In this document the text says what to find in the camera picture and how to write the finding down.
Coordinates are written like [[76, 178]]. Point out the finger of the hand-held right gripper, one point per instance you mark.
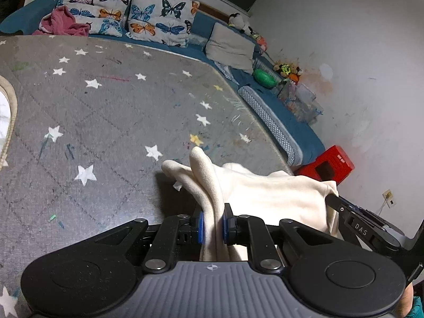
[[359, 230]]

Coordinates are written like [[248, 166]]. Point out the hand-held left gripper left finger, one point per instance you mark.
[[200, 228]]

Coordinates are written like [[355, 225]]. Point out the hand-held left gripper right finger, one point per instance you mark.
[[226, 228]]

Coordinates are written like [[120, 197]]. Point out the cream garment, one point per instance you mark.
[[271, 192]]

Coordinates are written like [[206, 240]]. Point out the teal cloth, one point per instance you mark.
[[419, 308]]

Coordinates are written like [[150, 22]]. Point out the red plastic stool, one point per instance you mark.
[[334, 162]]

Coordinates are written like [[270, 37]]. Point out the blue sofa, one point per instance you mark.
[[298, 132]]

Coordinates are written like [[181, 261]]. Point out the clear plastic storage box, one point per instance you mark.
[[301, 102]]

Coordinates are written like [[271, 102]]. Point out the grey star-print tablecloth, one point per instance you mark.
[[116, 106]]

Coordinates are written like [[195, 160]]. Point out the green bowl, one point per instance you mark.
[[264, 78]]

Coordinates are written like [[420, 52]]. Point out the yellow toy pile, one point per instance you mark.
[[286, 71]]

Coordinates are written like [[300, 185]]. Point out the grey pillow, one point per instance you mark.
[[228, 46]]

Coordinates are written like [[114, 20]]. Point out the pink plush toy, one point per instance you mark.
[[260, 39]]

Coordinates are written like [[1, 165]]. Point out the black and white plush toy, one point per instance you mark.
[[239, 23]]

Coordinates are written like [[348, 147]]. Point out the square butterfly print pillow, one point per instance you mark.
[[162, 20]]

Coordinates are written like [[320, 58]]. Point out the wide butterfly print pillow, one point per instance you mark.
[[96, 10]]

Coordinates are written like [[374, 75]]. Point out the pink cloth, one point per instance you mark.
[[63, 21]]

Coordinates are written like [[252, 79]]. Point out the white wall socket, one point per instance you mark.
[[389, 198]]

